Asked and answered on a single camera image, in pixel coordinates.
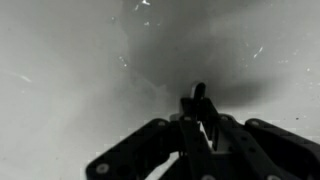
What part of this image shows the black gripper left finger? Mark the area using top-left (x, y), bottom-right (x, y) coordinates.
top-left (85, 96), bottom-right (215, 180)

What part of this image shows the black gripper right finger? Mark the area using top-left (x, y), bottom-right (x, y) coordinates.
top-left (199, 97), bottom-right (320, 180)

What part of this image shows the white oval sink basin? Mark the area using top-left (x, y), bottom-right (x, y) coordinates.
top-left (0, 0), bottom-right (320, 180)

